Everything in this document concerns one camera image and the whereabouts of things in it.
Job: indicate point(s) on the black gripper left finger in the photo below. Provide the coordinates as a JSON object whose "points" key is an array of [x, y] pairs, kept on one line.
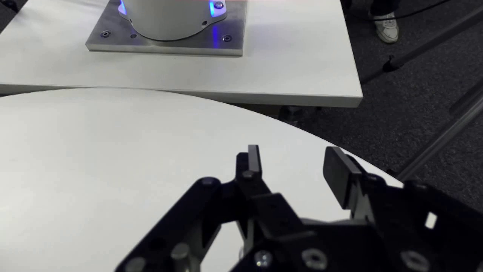
{"points": [[161, 232]]}

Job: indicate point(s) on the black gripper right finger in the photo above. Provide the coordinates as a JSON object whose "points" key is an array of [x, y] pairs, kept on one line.
{"points": [[402, 212]]}

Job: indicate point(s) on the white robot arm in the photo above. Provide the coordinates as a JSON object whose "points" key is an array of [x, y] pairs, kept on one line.
{"points": [[171, 17]]}

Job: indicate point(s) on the grey shoe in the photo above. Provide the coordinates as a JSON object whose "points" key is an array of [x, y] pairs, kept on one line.
{"points": [[387, 30]]}

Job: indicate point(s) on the black camera tripod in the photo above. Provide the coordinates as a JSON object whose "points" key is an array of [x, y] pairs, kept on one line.
{"points": [[390, 64]]}

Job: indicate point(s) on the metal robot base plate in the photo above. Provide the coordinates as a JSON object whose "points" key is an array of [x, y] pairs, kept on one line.
{"points": [[232, 46]]}

